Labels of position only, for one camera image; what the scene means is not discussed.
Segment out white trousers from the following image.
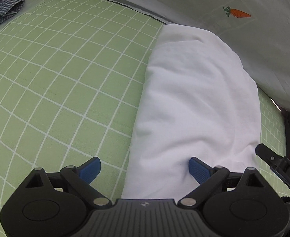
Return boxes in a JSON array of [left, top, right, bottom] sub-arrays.
[[122, 24, 261, 200]]

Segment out green grid table cloth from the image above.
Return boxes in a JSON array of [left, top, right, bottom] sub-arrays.
[[0, 0, 290, 236]]

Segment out grey carrot print curtain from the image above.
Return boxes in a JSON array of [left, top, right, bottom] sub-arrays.
[[109, 0, 290, 111]]

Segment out blue checked shirt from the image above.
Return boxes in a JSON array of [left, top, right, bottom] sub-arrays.
[[0, 0, 25, 25]]

